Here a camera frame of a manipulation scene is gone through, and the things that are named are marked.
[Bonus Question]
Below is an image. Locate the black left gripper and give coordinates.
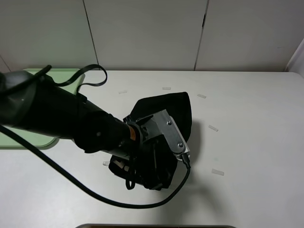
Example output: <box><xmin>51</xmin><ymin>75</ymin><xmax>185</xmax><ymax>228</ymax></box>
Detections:
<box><xmin>123</xmin><ymin>115</ymin><xmax>166</xmax><ymax>190</ymax></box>

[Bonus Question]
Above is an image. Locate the black short sleeve t-shirt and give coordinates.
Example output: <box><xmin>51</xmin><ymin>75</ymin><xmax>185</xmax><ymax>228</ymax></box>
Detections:
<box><xmin>107</xmin><ymin>92</ymin><xmax>192</xmax><ymax>190</ymax></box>

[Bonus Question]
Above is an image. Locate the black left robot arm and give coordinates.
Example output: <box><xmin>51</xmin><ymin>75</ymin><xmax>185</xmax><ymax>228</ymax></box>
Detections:
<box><xmin>0</xmin><ymin>71</ymin><xmax>140</xmax><ymax>165</ymax></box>

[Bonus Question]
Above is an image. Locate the light green plastic tray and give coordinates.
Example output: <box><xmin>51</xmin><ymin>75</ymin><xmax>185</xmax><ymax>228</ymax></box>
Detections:
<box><xmin>0</xmin><ymin>68</ymin><xmax>84</xmax><ymax>150</ymax></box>

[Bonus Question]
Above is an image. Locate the clear tape strip near left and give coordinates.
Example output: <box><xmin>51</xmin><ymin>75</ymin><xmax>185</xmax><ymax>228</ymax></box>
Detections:
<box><xmin>103</xmin><ymin>161</ymin><xmax>110</xmax><ymax>166</ymax></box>

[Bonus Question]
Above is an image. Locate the clear tape strip near right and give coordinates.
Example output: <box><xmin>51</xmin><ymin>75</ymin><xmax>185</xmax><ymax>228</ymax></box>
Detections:
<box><xmin>211</xmin><ymin>169</ymin><xmax>225</xmax><ymax>176</ymax></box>

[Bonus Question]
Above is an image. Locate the clear tape strip right middle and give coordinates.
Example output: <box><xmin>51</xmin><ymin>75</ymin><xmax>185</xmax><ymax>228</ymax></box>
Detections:
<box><xmin>209</xmin><ymin>125</ymin><xmax>218</xmax><ymax>132</ymax></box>

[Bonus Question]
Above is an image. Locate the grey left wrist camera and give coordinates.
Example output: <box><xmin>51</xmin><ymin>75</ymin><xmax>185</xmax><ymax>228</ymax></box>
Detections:
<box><xmin>141</xmin><ymin>110</ymin><xmax>190</xmax><ymax>161</ymax></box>

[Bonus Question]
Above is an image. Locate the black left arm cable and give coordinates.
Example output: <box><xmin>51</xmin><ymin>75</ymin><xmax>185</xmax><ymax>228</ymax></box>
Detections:
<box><xmin>0</xmin><ymin>64</ymin><xmax>191</xmax><ymax>209</ymax></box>

